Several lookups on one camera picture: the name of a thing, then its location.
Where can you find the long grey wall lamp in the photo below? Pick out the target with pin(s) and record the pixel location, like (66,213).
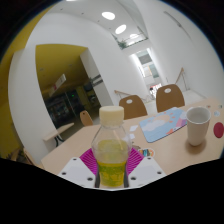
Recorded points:
(173,19)

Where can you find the beige ceramic mug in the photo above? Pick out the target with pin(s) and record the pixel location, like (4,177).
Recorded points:
(198,128)

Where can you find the black sign on pillar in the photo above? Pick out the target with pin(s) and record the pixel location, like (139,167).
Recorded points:
(96,80)

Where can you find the small wooden chair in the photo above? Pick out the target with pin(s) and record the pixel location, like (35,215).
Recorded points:
(86,118)

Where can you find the group of round ceiling lights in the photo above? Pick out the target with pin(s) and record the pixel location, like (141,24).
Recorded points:
(108,15)

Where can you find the clear bottle with yellow label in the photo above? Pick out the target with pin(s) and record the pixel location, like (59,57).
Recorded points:
(111,153)

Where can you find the red and white hanging sign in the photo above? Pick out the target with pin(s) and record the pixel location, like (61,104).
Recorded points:
(58,84)

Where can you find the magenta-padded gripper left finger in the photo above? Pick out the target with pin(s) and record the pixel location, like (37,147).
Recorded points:
(80,171)

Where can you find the colourful printed mouse pad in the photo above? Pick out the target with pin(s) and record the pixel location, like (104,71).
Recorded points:
(161,126)

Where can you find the green potted plant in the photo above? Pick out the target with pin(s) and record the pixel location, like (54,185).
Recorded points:
(122,44)

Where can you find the small white card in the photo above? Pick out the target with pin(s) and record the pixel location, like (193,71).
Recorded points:
(133,128)
(132,136)

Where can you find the dark shelf unit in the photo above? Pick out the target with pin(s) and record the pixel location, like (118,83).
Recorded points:
(63,110)

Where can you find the flat round red coaster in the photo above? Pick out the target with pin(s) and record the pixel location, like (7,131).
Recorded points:
(219,130)

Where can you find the small colourful sticker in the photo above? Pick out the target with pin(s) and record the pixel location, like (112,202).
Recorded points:
(147,152)

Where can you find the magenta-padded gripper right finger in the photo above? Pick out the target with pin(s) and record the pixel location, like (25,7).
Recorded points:
(145,170)

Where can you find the wooden chair with oval hole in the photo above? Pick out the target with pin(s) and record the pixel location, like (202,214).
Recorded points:
(170,99)
(133,108)

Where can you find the light wooden side table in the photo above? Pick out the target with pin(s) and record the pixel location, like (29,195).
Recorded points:
(58,132)

